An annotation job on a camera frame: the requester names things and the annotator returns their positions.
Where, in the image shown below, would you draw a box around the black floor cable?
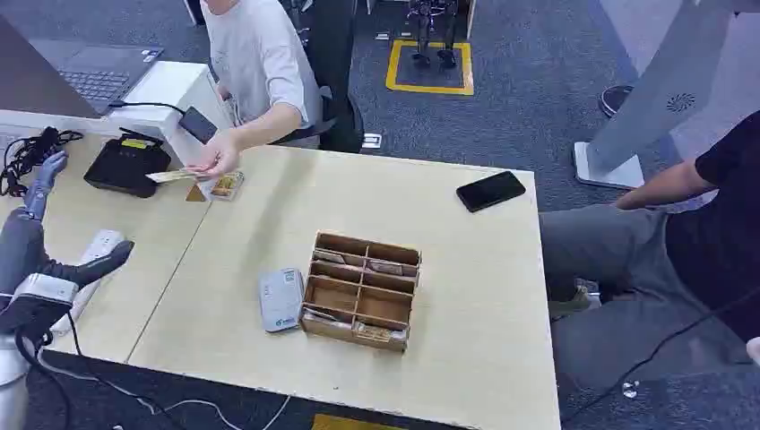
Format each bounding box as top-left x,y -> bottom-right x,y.
560,284 -> 760,427

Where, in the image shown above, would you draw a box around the person beside the desk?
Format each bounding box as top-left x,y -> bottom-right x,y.
537,109 -> 760,369

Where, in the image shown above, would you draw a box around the pale card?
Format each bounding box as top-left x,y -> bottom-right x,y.
145,168 -> 198,185

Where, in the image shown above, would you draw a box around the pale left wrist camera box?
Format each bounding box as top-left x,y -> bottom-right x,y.
0,272 -> 80,337

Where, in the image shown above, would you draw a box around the white cable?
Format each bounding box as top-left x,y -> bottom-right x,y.
36,349 -> 292,430

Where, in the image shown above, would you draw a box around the white cabinet box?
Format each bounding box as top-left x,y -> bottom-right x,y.
108,60 -> 234,168

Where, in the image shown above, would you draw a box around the black office chair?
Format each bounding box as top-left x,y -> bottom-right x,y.
270,0 -> 366,154

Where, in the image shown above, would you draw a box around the person's hand holding card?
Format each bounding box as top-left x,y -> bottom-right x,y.
186,130 -> 242,182

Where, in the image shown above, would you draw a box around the seated person across desk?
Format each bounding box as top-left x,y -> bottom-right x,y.
200,0 -> 324,150

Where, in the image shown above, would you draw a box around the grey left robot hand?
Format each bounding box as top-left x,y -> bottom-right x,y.
0,150 -> 135,299

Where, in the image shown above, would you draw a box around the grey laptop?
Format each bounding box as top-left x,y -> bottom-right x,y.
0,14 -> 165,120

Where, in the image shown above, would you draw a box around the black power adapter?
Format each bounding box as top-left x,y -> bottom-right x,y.
177,106 -> 220,145

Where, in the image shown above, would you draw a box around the white power strip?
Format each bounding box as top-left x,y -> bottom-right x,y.
49,229 -> 128,337

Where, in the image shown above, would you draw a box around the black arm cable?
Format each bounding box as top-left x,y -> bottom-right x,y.
13,311 -> 161,430

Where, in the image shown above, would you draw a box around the grey card pack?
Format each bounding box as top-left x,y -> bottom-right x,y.
257,267 -> 306,334

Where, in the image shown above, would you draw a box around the black card reader device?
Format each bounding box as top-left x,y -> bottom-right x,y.
82,127 -> 173,200

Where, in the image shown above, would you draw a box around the black cable bundle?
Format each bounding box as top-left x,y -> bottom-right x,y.
0,125 -> 85,198

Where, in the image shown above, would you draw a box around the black smartphone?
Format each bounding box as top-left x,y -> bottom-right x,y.
455,170 -> 528,214

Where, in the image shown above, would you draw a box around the black robot legs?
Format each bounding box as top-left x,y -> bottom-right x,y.
406,0 -> 462,70

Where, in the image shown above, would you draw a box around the pale shoe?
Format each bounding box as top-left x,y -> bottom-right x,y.
546,283 -> 602,319

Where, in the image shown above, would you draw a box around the dark shoe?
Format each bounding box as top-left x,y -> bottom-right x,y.
598,83 -> 635,118

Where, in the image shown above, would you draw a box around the white floor stand kiosk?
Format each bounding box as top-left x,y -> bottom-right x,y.
572,0 -> 760,192

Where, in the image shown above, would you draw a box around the wooden compartment card box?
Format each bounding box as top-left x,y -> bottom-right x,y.
298,230 -> 423,354

